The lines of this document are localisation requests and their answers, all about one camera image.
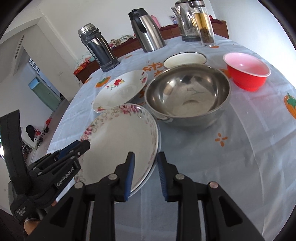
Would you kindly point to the pink floral rimmed plate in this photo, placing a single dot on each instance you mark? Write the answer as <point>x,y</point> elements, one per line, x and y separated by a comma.
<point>114,133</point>

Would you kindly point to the green door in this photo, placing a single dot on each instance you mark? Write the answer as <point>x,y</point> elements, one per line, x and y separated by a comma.
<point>43,92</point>

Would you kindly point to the stainless electric kettle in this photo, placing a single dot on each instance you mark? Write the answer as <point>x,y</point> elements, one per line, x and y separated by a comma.
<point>186,21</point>

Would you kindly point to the hand holding left gripper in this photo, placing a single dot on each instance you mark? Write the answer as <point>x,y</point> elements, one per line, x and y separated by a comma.
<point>30,225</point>

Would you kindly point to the black steel thermos flask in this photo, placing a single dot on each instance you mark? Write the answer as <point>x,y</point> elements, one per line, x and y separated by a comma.
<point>97,45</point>

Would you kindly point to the white plate red roses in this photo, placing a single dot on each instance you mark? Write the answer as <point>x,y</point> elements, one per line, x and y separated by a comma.
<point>121,90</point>

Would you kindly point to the white enamel bowl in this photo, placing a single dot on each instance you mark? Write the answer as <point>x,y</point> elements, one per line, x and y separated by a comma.
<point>183,58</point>

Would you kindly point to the light blue persimmon tablecloth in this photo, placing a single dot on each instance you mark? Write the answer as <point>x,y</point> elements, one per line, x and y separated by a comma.
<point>249,151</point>

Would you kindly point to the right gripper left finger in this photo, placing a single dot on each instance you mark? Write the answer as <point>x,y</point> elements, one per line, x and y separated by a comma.
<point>86,212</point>

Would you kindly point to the stainless steel carafe black handle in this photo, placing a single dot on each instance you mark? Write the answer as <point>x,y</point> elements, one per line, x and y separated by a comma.
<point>146,30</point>

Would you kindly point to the dark brown sideboard cabinet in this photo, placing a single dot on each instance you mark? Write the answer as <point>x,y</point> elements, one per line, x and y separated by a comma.
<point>87,67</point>

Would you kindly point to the pink thermos bottle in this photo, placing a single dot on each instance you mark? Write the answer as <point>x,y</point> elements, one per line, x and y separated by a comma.
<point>156,21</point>

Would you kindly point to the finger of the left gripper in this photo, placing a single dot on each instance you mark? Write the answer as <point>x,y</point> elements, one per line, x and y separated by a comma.
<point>80,149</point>
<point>67,149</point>

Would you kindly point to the red plastic bowl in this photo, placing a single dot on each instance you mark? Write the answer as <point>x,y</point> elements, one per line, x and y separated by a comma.
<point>248,72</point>

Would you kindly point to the glass tea bottle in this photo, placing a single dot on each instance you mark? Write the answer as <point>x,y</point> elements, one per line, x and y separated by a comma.
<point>203,23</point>

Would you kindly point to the black red ride-on toy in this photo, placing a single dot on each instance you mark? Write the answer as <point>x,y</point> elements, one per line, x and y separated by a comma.
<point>37,135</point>

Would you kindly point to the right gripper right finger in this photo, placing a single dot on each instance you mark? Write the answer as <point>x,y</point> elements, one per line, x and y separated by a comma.
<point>223,218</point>

